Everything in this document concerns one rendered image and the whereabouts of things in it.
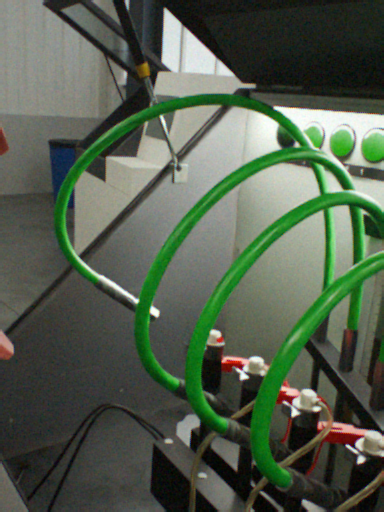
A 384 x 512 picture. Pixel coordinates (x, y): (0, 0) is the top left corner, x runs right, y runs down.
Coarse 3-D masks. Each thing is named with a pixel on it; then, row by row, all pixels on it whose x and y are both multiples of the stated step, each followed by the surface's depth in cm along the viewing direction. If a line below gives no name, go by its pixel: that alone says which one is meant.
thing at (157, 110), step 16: (192, 96) 67; (208, 96) 67; (224, 96) 68; (240, 96) 68; (144, 112) 66; (160, 112) 66; (256, 112) 69; (272, 112) 69; (112, 128) 66; (128, 128) 66; (288, 128) 71; (96, 144) 66; (304, 144) 72; (80, 160) 66; (320, 176) 73; (64, 192) 67; (320, 192) 75; (64, 208) 67; (64, 224) 68; (64, 240) 68; (64, 256) 70; (80, 272) 70
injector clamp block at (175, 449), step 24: (192, 432) 78; (168, 456) 73; (192, 456) 73; (216, 456) 74; (168, 480) 73; (216, 480) 69; (168, 504) 73; (216, 504) 65; (240, 504) 65; (264, 504) 67
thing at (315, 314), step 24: (360, 264) 42; (336, 288) 41; (312, 312) 41; (288, 336) 40; (288, 360) 40; (264, 384) 40; (264, 408) 40; (264, 432) 40; (264, 456) 41; (288, 480) 44; (312, 480) 47; (336, 504) 48
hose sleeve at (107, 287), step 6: (102, 276) 71; (102, 282) 71; (108, 282) 71; (114, 282) 73; (102, 288) 71; (108, 288) 71; (114, 288) 72; (120, 288) 72; (108, 294) 72; (114, 294) 72; (120, 294) 72; (126, 294) 73; (120, 300) 72; (126, 300) 72; (132, 300) 73; (126, 306) 73; (132, 306) 73
